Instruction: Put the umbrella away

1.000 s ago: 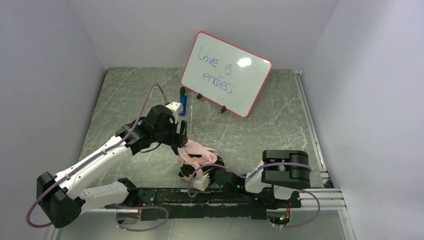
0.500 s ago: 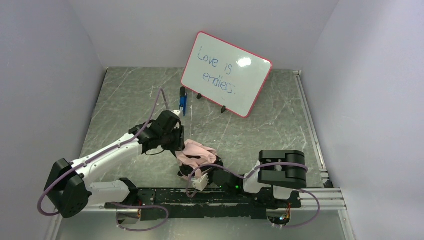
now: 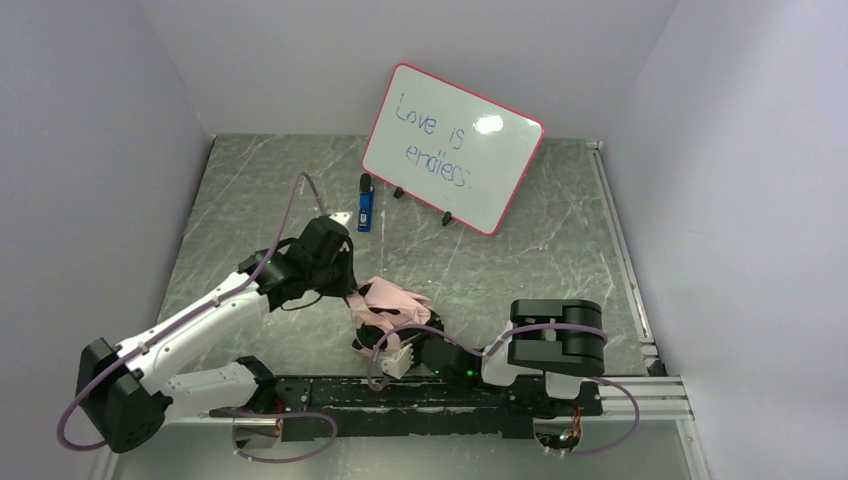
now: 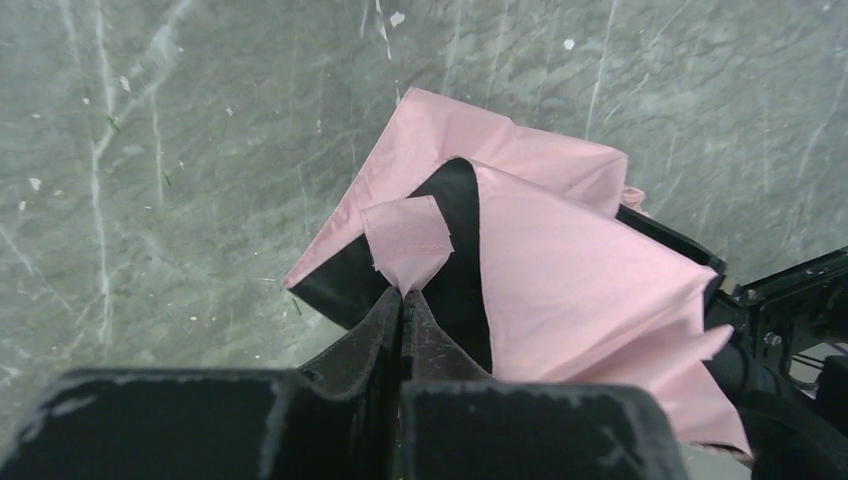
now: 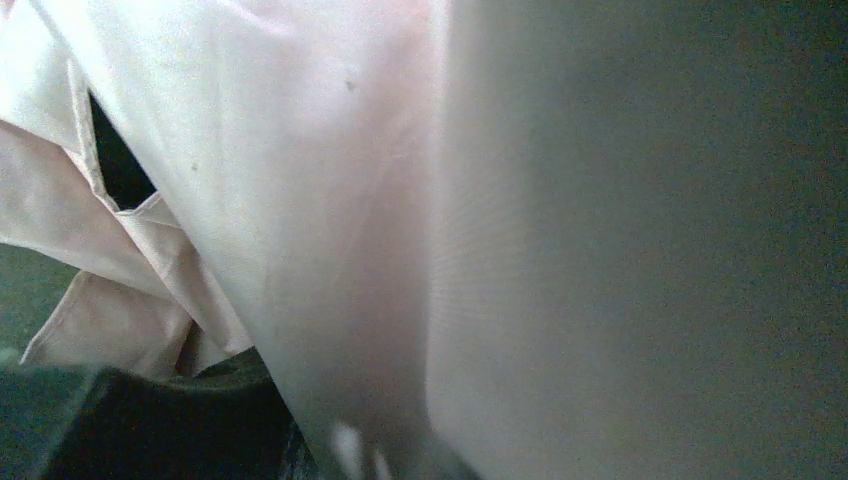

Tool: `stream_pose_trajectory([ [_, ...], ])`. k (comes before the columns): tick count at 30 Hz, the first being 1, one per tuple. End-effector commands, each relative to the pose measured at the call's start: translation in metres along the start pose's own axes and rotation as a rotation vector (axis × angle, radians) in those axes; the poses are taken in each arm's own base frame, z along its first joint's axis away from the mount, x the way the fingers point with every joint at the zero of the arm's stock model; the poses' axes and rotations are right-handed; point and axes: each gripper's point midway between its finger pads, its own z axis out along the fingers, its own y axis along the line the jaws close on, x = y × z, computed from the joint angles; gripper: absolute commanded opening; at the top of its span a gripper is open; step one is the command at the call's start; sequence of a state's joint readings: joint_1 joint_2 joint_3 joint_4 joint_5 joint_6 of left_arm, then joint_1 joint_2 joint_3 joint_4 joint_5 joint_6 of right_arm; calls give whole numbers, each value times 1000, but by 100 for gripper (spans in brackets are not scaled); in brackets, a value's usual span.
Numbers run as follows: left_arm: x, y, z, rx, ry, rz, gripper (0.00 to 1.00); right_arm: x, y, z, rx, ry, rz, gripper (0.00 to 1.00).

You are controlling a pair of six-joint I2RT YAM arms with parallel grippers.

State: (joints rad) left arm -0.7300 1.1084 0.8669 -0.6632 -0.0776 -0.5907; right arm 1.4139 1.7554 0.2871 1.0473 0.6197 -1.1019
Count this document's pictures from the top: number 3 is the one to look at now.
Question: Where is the red-framed whiteboard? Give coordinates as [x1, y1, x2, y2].
[361, 63, 545, 236]

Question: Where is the blue whiteboard marker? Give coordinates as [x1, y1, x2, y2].
[357, 173, 375, 232]

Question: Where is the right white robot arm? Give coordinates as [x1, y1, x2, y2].
[415, 299, 608, 400]

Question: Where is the pink folding umbrella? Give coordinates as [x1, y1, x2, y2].
[346, 277, 444, 356]

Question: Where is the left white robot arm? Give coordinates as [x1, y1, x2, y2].
[76, 212, 356, 453]

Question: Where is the purple cable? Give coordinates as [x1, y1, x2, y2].
[56, 172, 339, 465]
[367, 322, 641, 460]

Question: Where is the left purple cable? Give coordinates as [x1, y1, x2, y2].
[56, 172, 339, 465]

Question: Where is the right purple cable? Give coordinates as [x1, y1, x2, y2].
[367, 322, 641, 460]

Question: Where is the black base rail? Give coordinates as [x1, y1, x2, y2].
[244, 376, 603, 441]

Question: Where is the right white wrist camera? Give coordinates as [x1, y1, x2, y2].
[377, 345, 414, 380]

